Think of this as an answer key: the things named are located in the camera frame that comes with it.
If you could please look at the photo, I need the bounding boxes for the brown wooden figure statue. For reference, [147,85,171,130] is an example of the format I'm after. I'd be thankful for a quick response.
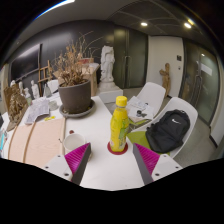
[159,63,172,98]

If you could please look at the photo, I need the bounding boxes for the light wooden drawing board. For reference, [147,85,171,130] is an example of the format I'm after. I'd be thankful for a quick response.
[7,117,67,169]

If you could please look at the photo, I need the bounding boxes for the white standing plaster statue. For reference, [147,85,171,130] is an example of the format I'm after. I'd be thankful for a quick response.
[97,44,124,104]

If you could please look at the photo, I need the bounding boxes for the black wall screen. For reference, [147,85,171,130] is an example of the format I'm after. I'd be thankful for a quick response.
[9,43,43,81]

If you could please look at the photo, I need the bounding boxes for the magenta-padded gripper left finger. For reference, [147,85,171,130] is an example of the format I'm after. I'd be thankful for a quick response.
[43,142,93,186]

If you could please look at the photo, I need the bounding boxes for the papers stack on chair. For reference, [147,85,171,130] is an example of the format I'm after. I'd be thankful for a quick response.
[126,95,155,124]

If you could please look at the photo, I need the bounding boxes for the grey plant saucer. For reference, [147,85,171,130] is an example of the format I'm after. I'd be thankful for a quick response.
[58,99,96,119]

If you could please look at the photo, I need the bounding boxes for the wooden easel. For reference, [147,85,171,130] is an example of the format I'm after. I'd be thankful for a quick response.
[38,59,54,96]

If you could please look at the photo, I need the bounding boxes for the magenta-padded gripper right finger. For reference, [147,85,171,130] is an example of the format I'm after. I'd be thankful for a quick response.
[132,142,184,186]

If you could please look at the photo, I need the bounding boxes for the black backpack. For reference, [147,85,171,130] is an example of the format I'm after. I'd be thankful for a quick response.
[145,109,191,154]

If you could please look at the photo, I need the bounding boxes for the white plaster bust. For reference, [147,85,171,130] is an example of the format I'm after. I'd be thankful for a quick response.
[30,79,41,100]

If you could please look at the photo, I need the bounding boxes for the white plastic chair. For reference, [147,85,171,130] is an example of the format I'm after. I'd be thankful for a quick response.
[128,81,167,126]
[128,97,199,159]
[46,79,60,97]

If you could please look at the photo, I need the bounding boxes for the yellow drink bottle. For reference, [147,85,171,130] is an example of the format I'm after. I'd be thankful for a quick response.
[109,95,130,153]

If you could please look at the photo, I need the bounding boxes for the dried plant in grey pot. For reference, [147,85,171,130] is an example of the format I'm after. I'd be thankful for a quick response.
[53,31,93,115]

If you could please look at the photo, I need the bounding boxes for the green seat cushion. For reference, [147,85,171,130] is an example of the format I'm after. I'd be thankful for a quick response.
[126,130,151,150]

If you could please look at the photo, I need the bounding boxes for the flat round red coaster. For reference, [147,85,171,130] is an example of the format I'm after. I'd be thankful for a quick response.
[106,141,129,156]

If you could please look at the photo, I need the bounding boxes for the golden relief sculpture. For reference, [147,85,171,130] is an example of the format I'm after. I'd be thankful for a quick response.
[3,83,29,133]

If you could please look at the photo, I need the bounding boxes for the long bright ceiling light panel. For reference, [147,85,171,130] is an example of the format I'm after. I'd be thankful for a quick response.
[33,0,76,21]

